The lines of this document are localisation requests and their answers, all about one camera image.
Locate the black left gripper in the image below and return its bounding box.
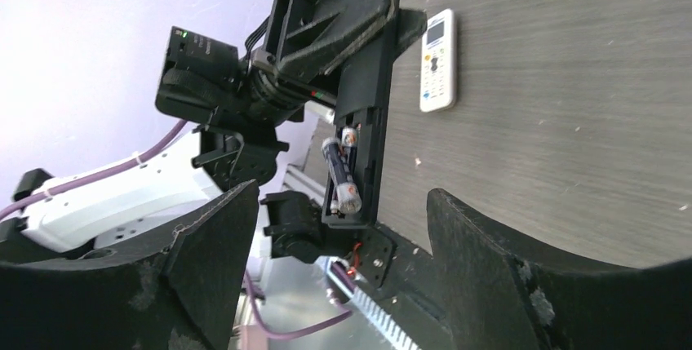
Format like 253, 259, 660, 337
246, 0, 398, 124

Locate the white remote control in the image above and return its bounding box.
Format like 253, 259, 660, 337
419, 8, 457, 113

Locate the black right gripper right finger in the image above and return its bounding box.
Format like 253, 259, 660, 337
427, 188, 691, 349

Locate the black remote control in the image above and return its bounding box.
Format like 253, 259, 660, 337
322, 9, 428, 229

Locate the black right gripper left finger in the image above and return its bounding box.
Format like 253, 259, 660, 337
1, 181, 259, 349

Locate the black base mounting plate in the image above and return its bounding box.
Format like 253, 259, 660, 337
326, 224, 455, 349

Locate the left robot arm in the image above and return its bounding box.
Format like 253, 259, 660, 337
1, 0, 426, 262

